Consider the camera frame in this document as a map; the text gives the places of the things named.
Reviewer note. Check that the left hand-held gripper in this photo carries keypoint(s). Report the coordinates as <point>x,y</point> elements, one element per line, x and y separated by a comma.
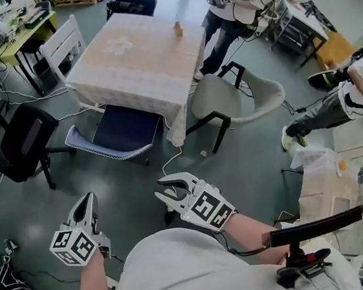
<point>73,246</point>

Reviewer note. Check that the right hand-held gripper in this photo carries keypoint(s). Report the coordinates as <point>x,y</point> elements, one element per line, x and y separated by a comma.
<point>208,207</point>

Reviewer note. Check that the blue fabric chair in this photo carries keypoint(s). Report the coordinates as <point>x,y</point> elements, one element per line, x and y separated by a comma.
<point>126,128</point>

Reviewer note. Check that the person's right forearm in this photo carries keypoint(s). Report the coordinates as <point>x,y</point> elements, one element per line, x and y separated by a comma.
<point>259,233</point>

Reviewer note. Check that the person's left forearm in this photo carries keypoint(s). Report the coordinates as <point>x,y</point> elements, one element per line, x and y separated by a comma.
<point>90,285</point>

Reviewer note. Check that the black office chair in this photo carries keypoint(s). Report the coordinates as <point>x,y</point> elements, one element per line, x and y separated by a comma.
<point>18,142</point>

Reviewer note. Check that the grey chair with black legs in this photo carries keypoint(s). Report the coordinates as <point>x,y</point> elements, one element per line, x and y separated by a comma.
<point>215,96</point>

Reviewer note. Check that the table with white tablecloth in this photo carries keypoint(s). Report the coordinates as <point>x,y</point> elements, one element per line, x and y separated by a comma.
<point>144,66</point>

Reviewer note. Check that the white wooden chair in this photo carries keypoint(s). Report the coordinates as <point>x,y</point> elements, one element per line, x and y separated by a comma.
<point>61,40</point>

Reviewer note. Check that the crumpled paper scrap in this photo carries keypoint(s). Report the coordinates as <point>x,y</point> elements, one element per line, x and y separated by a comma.
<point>203,153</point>

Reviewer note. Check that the person's white shirt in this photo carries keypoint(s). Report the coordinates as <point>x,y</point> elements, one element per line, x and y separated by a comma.
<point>191,272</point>

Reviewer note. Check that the black backpack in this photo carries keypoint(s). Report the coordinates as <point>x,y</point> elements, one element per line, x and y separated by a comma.
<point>11,284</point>

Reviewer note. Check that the black waste bin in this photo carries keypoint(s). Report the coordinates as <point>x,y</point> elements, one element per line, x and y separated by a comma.
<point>44,74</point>

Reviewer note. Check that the table with white cloth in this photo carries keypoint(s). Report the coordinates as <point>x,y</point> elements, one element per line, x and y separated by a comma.
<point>325,181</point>

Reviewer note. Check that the small brown bottle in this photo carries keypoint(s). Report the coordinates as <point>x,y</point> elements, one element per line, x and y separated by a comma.
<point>179,29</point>

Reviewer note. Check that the white plate with orange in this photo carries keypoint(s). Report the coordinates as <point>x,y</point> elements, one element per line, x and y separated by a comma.
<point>342,165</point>

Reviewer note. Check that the green table with black legs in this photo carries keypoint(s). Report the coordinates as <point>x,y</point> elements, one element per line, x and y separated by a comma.
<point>29,36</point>

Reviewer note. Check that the black flat box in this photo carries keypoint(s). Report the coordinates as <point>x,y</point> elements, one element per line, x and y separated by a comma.
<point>37,17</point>

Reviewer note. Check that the yellow box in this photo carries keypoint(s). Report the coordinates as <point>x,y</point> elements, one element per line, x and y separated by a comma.
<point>334,49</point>

